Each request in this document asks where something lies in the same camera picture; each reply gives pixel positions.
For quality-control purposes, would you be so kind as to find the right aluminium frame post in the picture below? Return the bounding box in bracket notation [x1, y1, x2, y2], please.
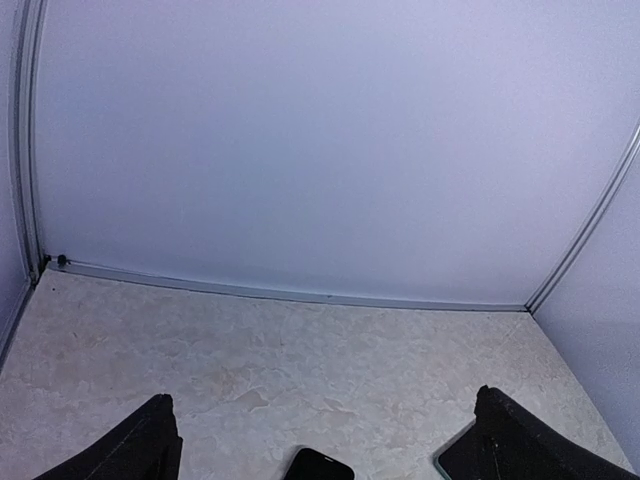
[524, 122, 639, 315]

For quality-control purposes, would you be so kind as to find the left aluminium frame post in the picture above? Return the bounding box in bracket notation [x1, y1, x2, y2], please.
[1, 1, 48, 362]

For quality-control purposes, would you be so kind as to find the black phone middle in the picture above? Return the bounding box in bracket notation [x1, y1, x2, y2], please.
[283, 447, 355, 480]

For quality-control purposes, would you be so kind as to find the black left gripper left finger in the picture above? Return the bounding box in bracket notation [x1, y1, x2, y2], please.
[39, 394, 183, 479]

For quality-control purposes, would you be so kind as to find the black phone teal edge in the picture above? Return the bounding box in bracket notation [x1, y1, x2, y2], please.
[433, 420, 499, 480]

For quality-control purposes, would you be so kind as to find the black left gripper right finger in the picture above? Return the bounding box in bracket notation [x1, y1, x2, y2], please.
[474, 386, 638, 480]

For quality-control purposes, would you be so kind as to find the aluminium frame post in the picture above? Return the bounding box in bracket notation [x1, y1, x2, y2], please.
[524, 122, 639, 315]
[1, 1, 48, 362]

